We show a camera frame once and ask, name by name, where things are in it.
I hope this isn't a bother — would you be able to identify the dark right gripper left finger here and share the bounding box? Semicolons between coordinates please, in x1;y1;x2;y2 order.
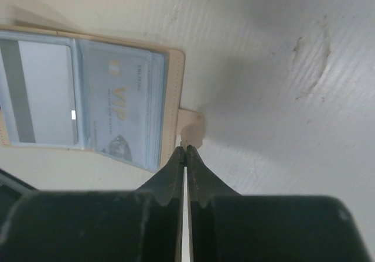
1;147;185;261

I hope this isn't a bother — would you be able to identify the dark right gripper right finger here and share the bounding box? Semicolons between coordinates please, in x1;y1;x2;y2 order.
186;146;371;261

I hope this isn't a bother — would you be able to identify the white credit card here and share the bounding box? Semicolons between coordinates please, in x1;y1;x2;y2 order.
81;40;166;172
1;39;77;146

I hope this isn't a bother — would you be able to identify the beige card holder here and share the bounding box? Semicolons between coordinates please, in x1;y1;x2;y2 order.
1;26;204;172

